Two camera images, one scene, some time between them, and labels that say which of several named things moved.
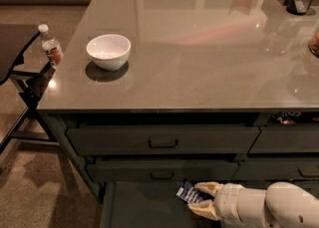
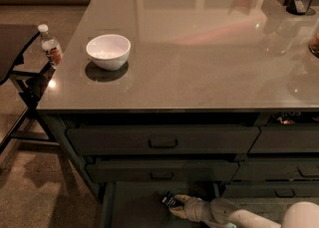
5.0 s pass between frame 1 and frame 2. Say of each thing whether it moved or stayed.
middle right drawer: stayed
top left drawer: stayed
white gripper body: moved
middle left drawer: stayed
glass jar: stayed
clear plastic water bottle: stayed
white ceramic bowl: stayed
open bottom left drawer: stayed
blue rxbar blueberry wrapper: moved
